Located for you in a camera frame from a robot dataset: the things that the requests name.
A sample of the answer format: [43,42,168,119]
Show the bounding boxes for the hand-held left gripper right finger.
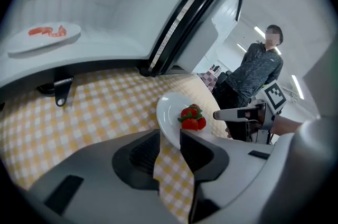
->
[180,128,274,224]

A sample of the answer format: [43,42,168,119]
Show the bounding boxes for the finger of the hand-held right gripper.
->
[226,120,247,141]
[213,102,266,122]

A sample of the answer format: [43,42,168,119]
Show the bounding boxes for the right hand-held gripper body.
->
[245,79,287,144]

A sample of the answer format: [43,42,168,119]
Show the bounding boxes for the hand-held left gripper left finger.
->
[23,128,185,224]

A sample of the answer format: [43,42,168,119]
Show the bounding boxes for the red strawberries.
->
[177,103,207,130]

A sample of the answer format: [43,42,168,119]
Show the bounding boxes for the white plate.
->
[156,92,214,151]
[7,21,82,54]

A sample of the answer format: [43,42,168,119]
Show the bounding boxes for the black mini fridge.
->
[0,0,248,97]

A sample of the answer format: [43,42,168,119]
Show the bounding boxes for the person's right forearm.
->
[270,115,303,136]

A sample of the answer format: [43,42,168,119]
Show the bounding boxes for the purple checkered tablecloth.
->
[198,69,220,93]

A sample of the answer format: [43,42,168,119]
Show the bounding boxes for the yellow checkered round table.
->
[0,69,228,224]

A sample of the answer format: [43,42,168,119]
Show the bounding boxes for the black fridge latch tab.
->
[54,77,73,107]

